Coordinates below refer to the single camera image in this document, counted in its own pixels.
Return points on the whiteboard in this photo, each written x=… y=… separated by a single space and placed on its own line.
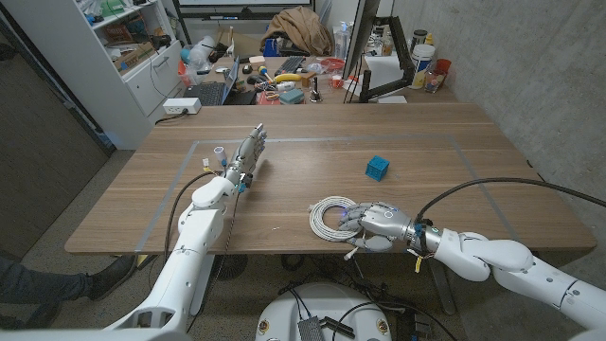
x=246 y=2

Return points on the clear plastic bag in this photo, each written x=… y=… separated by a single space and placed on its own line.
x=201 y=52

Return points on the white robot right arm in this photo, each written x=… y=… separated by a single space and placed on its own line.
x=473 y=256

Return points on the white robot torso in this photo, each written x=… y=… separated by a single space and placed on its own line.
x=322 y=303

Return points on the brown jacket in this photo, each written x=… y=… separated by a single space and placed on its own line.
x=298 y=30

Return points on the open black laptop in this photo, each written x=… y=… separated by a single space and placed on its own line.
x=208 y=92

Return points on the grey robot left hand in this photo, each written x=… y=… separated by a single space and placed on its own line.
x=246 y=151

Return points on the red bowl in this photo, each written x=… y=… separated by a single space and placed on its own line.
x=332 y=64

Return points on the white canister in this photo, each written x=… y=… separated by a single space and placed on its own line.
x=420 y=66

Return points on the white paper sheet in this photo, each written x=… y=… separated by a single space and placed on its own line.
x=381 y=68

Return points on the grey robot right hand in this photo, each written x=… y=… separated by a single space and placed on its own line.
x=383 y=222

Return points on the black computer mouse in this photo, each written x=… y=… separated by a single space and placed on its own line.
x=247 y=69

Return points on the black keyboard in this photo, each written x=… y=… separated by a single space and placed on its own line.
x=290 y=65

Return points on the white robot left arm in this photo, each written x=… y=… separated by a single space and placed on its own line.
x=189 y=256

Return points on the clear drinking glass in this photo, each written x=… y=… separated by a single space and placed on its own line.
x=433 y=81

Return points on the blue box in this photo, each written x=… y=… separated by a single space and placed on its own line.
x=271 y=47

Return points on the dark-lid jar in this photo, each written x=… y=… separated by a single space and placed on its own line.
x=418 y=38

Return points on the cardboard box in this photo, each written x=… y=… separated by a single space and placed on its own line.
x=135 y=57

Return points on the black round fan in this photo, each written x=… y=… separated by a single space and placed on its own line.
x=229 y=266

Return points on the grey table leg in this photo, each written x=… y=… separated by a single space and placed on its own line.
x=208 y=289
x=444 y=293

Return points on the white shelf cabinet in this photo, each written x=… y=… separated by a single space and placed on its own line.
x=94 y=71

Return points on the teal box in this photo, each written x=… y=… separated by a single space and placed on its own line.
x=291 y=96

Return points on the yellow banana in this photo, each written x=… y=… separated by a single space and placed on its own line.
x=288 y=77

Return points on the silver metal bell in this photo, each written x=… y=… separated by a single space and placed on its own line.
x=315 y=92

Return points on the black flat monitor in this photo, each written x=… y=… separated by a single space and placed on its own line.
x=362 y=33

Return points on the blue block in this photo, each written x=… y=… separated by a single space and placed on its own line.
x=377 y=168

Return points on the red cup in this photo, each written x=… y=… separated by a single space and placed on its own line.
x=443 y=66

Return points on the white power strip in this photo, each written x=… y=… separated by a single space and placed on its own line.
x=182 y=105

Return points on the clear plastic bottle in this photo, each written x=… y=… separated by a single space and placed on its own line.
x=342 y=40

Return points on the person in dark clothes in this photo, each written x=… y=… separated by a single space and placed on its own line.
x=47 y=284

